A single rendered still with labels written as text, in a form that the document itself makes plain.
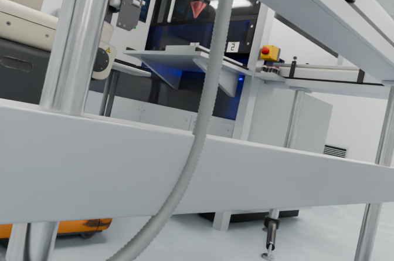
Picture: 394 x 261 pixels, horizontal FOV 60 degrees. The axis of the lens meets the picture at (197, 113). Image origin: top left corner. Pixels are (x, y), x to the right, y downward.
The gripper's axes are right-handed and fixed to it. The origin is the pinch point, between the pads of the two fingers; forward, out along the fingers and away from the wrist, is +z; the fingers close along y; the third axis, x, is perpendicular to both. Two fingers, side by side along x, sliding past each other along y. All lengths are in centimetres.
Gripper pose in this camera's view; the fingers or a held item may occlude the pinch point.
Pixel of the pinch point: (195, 16)
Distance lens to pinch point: 175.1
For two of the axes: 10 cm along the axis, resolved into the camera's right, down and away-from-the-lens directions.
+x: -6.8, -1.5, 7.2
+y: 7.0, 1.6, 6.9
